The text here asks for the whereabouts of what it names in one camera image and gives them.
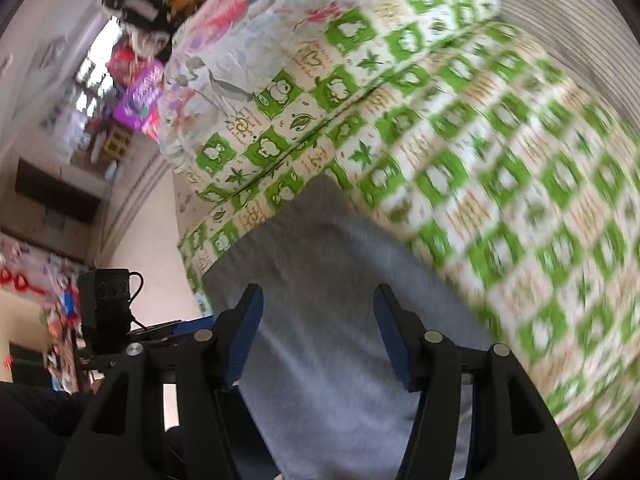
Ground person's dark clothing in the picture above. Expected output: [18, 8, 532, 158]
[0, 379, 103, 480]

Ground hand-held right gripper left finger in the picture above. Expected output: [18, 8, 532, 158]
[55, 283, 264, 480]

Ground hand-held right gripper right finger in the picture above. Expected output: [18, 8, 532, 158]
[374, 283, 581, 480]

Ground purple packet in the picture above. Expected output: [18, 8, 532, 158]
[112, 59, 167, 135]

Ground grey pants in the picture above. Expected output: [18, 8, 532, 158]
[201, 175, 501, 480]

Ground white striped quilt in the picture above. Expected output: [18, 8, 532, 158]
[470, 0, 640, 128]

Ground green checked bed sheet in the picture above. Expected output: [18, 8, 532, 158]
[177, 0, 640, 478]

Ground floral folded quilt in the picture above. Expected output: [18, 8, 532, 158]
[156, 0, 383, 173]

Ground yellow stool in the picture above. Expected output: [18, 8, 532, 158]
[99, 126, 134, 164]

